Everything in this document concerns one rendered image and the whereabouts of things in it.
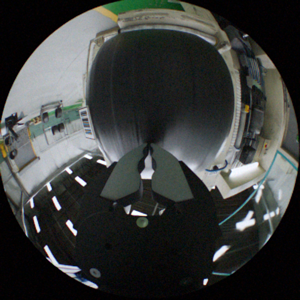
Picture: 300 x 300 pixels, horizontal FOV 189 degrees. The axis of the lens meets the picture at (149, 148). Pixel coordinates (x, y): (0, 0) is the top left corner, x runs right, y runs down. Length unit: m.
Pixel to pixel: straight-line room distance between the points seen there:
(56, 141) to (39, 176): 4.17
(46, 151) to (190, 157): 11.16
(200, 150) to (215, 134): 0.04
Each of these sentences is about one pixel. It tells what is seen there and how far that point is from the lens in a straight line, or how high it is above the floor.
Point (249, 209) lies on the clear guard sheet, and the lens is 0.67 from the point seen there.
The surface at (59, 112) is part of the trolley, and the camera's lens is 5.40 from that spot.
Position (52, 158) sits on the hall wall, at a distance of 11.38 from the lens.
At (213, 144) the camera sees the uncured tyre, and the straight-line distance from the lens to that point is 0.16.
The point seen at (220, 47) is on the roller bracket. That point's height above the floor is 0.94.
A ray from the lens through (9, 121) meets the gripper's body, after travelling 0.84.
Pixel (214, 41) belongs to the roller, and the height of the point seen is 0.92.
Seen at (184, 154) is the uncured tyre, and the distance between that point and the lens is 0.15.
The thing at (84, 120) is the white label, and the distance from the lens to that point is 0.17.
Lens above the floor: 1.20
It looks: 26 degrees up
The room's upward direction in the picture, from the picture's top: 177 degrees clockwise
